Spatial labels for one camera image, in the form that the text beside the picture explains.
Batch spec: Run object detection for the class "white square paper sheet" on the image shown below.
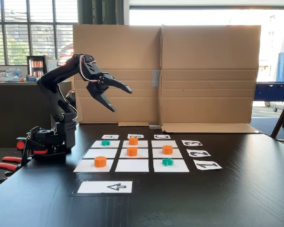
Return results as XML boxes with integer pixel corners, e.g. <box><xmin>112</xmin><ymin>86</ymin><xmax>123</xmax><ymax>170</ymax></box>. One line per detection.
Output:
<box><xmin>153</xmin><ymin>159</ymin><xmax>190</xmax><ymax>173</ymax></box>
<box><xmin>152</xmin><ymin>148</ymin><xmax>183</xmax><ymax>158</ymax></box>
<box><xmin>73</xmin><ymin>159</ymin><xmax>114</xmax><ymax>173</ymax></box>
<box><xmin>83</xmin><ymin>148</ymin><xmax>118</xmax><ymax>158</ymax></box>
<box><xmin>115</xmin><ymin>159</ymin><xmax>150</xmax><ymax>173</ymax></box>
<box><xmin>119</xmin><ymin>148</ymin><xmax>149</xmax><ymax>158</ymax></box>
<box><xmin>122</xmin><ymin>140</ymin><xmax>149</xmax><ymax>148</ymax></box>
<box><xmin>91</xmin><ymin>140</ymin><xmax>121</xmax><ymax>148</ymax></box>
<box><xmin>151</xmin><ymin>140</ymin><xmax>178</xmax><ymax>148</ymax></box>

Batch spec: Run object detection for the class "white paper bag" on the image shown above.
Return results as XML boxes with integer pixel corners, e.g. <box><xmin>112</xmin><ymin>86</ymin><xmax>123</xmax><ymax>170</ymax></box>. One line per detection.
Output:
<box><xmin>47</xmin><ymin>59</ymin><xmax>60</xmax><ymax>82</ymax></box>

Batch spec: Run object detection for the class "mini fridge with cans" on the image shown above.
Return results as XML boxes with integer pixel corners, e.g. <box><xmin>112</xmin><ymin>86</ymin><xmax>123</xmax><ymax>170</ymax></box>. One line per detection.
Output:
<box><xmin>27</xmin><ymin>55</ymin><xmax>50</xmax><ymax>80</ymax></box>

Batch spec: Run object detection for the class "dark green curtain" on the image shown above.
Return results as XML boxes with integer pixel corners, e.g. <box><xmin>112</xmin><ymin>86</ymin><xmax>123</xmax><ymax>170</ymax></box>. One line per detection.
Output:
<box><xmin>78</xmin><ymin>0</ymin><xmax>125</xmax><ymax>26</ymax></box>

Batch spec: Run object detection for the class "black red bar clamp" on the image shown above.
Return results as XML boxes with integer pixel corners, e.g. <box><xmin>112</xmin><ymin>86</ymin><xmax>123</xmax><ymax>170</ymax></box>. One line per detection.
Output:
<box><xmin>0</xmin><ymin>136</ymin><xmax>33</xmax><ymax>184</ymax></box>
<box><xmin>26</xmin><ymin>126</ymin><xmax>67</xmax><ymax>164</ymax></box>

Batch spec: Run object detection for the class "window with blinds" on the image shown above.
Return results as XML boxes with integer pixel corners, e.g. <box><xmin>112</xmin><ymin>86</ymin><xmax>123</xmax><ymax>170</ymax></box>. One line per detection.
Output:
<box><xmin>0</xmin><ymin>0</ymin><xmax>79</xmax><ymax>66</ymax></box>

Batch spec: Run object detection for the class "dark counter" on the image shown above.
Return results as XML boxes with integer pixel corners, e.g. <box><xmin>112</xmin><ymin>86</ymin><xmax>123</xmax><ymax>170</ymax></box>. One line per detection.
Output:
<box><xmin>0</xmin><ymin>81</ymin><xmax>74</xmax><ymax>148</ymax></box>

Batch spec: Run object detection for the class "large brown cardboard screen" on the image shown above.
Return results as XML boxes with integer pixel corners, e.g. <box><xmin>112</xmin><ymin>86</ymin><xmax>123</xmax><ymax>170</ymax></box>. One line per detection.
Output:
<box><xmin>72</xmin><ymin>23</ymin><xmax>263</xmax><ymax>134</ymax></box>

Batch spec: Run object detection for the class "paper sheet with arrow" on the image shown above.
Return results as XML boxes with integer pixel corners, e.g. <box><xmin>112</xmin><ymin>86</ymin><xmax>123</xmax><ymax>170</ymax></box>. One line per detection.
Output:
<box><xmin>77</xmin><ymin>181</ymin><xmax>133</xmax><ymax>194</ymax></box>

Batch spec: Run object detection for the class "paper sheet number 3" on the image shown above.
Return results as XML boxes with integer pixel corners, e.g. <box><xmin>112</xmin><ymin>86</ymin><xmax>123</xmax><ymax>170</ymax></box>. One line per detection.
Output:
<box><xmin>181</xmin><ymin>140</ymin><xmax>203</xmax><ymax>147</ymax></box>

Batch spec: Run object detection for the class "paper sheet number 2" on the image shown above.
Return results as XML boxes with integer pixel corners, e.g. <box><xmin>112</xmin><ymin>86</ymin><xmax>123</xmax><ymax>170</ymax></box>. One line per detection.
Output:
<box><xmin>186</xmin><ymin>148</ymin><xmax>212</xmax><ymax>157</ymax></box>

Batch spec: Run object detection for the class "paper sheet number 1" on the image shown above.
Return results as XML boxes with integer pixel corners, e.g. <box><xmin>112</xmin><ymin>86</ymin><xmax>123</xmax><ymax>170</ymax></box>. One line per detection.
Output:
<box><xmin>193</xmin><ymin>160</ymin><xmax>223</xmax><ymax>171</ymax></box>

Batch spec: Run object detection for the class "blue foosball table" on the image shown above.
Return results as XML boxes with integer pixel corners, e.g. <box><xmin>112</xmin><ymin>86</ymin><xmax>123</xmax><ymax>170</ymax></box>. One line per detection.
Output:
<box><xmin>253</xmin><ymin>81</ymin><xmax>284</xmax><ymax>113</ymax></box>

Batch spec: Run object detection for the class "dark wooden leg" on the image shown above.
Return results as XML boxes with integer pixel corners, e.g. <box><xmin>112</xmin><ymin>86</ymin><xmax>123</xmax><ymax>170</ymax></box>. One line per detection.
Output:
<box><xmin>270</xmin><ymin>88</ymin><xmax>284</xmax><ymax>142</ymax></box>

